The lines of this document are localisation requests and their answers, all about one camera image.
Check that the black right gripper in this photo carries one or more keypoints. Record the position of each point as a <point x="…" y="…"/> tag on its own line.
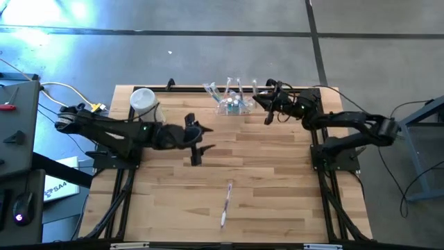
<point x="288" y="104"/>

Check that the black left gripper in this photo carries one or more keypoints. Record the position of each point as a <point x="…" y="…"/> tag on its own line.
<point x="173" y="135"/>

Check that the green toothbrush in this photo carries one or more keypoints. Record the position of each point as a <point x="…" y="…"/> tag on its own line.
<point x="254" y="88"/>

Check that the purple toothbrush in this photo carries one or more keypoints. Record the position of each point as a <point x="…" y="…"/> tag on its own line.
<point x="226" y="205"/>
<point x="240" y="88"/>

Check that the pink toothbrush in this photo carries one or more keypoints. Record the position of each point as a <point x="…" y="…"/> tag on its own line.
<point x="228" y="88"/>

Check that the blue toothbrush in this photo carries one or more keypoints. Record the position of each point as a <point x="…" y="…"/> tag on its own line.
<point x="209" y="91"/>
<point x="215" y="93"/>

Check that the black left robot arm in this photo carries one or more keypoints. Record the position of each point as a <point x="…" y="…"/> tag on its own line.
<point x="111" y="130"/>

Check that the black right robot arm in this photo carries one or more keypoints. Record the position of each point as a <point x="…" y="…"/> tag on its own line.
<point x="347" y="119"/>

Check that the clear acrylic organizer holder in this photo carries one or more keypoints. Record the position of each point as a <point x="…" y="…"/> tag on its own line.
<point x="244" y="110"/>

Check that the white wipes canister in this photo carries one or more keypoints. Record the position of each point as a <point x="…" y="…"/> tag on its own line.
<point x="142" y="100"/>

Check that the black diagonal desk bar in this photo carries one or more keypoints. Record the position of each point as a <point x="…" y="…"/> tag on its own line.
<point x="62" y="170"/>

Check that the white printed box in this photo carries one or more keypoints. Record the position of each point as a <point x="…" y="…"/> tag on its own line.
<point x="62" y="189"/>

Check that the grey side desk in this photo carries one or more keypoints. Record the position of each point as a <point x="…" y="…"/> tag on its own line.
<point x="21" y="156"/>

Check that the black computer mouse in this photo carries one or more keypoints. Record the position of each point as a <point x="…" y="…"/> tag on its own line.
<point x="23" y="208"/>

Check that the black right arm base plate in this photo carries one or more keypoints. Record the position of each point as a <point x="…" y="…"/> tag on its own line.
<point x="347" y="164"/>

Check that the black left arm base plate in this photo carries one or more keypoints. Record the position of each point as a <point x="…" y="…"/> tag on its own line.
<point x="104" y="162"/>

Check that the white frame bracket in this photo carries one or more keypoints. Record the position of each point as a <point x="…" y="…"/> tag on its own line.
<point x="129" y="246"/>
<point x="322" y="247"/>

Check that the blue-grey metal table frame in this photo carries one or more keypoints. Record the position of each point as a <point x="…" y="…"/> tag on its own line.
<point x="412" y="139"/>

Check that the black triangular bracket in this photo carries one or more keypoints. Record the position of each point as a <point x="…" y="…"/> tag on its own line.
<point x="14" y="138"/>

